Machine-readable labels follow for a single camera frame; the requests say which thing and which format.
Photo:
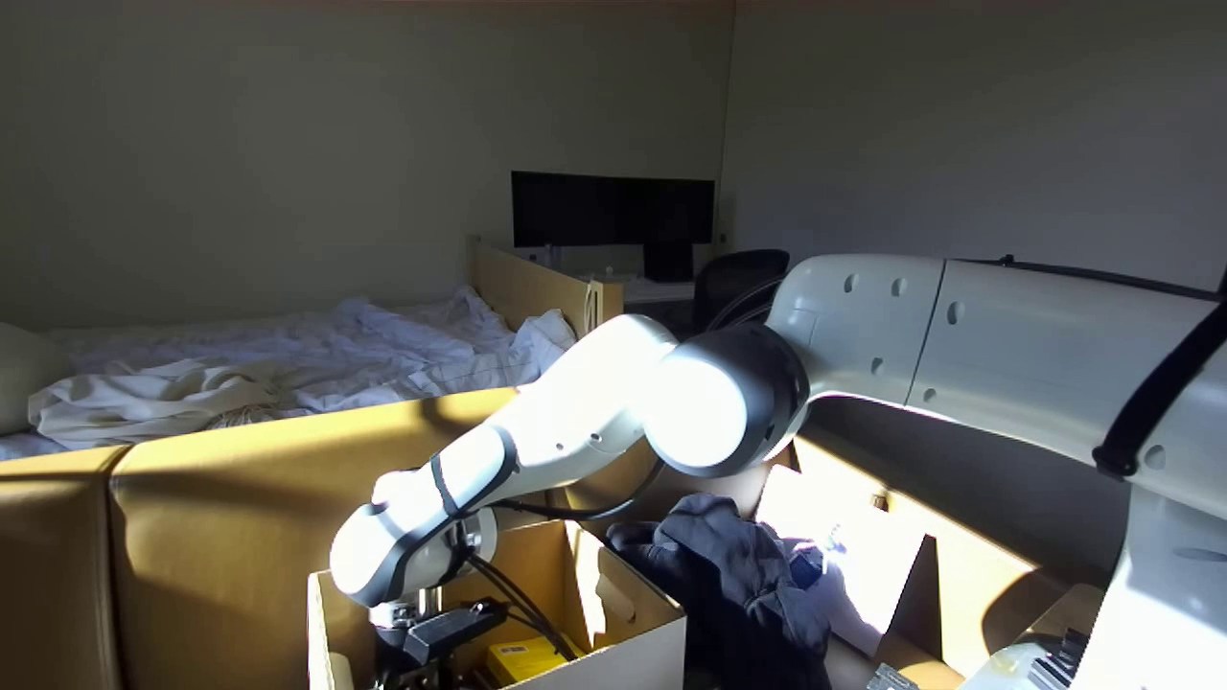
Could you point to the tan leather couch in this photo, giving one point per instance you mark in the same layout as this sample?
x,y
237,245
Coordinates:
x,y
195,511

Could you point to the right open cardboard box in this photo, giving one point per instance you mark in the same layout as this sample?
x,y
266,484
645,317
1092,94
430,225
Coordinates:
x,y
882,562

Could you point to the black office chair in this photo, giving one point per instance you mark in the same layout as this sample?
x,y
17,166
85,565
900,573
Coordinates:
x,y
743,272

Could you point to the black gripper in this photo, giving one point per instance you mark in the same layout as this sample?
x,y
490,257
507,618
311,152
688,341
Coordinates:
x,y
429,626

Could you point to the rumpled white bed sheets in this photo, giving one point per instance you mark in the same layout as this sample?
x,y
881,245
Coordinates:
x,y
319,365

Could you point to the black hooded sweatshirt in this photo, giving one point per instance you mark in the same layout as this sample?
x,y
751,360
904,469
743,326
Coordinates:
x,y
730,575

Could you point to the yellow small box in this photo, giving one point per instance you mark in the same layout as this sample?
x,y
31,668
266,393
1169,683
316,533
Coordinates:
x,y
523,660

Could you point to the open cardboard box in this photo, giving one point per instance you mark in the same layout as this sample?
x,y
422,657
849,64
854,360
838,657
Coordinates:
x,y
637,637
882,562

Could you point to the white barcode labelled item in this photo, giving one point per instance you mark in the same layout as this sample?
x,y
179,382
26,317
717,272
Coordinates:
x,y
1039,663

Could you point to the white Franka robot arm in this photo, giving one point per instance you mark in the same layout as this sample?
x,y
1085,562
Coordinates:
x,y
1000,345

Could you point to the black computer monitor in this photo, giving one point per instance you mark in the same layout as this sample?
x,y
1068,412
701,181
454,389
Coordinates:
x,y
599,212

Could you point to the white desk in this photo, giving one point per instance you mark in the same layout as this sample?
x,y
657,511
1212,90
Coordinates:
x,y
657,291

